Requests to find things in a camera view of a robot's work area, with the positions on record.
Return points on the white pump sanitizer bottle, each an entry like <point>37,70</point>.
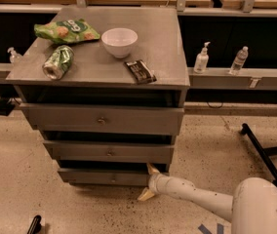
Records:
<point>202,59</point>

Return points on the grey middle drawer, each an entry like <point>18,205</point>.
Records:
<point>109,151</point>

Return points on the white bowl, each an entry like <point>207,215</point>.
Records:
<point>119,42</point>

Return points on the small clear pump bottle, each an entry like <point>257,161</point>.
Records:
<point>14,55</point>

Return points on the green chip bag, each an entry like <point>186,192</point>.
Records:
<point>66,31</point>

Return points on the grey top drawer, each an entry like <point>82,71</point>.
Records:
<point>103,118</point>

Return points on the black floor box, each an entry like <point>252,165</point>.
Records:
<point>6,106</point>

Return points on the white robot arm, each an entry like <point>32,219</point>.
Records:
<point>251,209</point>

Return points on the grey bottom drawer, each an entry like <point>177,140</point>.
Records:
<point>105,177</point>

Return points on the green soda can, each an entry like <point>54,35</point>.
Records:
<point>58,63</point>

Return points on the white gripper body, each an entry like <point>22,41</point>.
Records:
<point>157,182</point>

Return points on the black object on floor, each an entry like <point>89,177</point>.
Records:
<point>35,226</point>

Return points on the clear water bottle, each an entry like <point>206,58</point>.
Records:
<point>239,61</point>

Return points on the grey drawer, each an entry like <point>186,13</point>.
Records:
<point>103,118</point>
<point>105,177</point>
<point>109,151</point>

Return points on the black stand base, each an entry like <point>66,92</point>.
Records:
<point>264,153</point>

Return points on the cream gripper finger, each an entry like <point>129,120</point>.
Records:
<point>152,170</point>
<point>145,194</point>

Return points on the grey drawer cabinet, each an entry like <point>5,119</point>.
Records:
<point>98,78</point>

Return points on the dark snack bar wrapper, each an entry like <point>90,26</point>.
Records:
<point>140,71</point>

